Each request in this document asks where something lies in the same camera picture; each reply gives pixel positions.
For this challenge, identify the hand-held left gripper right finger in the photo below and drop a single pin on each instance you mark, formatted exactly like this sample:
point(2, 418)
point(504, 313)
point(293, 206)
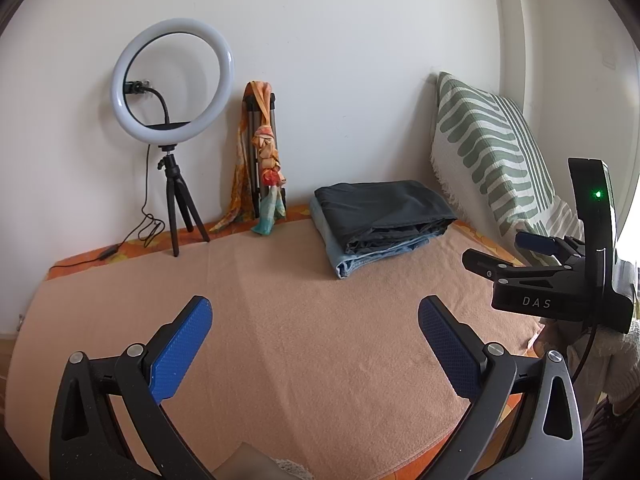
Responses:
point(450, 345)

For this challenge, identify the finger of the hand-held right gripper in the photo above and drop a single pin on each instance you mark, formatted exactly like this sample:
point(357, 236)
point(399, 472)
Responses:
point(500, 269)
point(535, 242)

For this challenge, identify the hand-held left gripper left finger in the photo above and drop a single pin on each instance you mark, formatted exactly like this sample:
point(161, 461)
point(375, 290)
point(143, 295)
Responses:
point(180, 345)

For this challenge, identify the dark grey pants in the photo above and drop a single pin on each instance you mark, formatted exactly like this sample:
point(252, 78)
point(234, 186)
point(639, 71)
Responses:
point(385, 210)

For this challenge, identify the person's right hand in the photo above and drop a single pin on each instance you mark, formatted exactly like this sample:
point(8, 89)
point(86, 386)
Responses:
point(622, 360)

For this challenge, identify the green white striped pillow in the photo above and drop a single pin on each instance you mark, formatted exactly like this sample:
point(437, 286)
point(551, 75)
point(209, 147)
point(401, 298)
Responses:
point(490, 150)

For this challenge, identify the orange floral bed sheet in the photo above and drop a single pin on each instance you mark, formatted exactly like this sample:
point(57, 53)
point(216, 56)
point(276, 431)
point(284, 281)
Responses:
point(135, 249)

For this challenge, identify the folded blue jeans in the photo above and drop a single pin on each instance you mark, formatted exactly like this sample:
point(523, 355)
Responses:
point(350, 262)

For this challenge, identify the black mini tripod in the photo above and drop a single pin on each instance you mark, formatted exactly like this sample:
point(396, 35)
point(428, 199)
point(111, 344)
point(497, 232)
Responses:
point(172, 200)

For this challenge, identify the person's striped trouser leg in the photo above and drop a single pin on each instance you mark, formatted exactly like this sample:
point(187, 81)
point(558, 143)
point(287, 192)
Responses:
point(605, 435)

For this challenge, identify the folded tripod stand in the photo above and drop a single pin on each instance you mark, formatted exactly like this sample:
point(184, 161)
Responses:
point(270, 115)

